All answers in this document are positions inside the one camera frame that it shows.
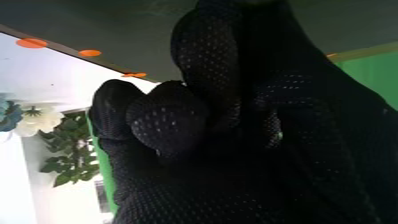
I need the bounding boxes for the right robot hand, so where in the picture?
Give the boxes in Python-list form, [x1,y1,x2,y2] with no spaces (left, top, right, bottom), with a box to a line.
[86,0,398,224]

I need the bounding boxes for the green sprig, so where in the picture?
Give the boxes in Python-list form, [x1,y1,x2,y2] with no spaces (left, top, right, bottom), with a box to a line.
[37,111,102,188]

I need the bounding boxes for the white flower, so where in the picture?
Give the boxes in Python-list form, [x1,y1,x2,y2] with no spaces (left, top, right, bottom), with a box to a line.
[12,105,65,138]

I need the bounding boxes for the white sheet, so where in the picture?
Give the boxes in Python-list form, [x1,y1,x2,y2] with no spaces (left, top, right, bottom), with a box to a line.
[0,31,161,224]

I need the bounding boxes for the dark blue flower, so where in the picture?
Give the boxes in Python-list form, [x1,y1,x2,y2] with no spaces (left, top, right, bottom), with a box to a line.
[0,99,24,133]

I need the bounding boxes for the dark mat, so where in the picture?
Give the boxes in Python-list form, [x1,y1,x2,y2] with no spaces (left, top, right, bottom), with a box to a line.
[0,0,398,83]

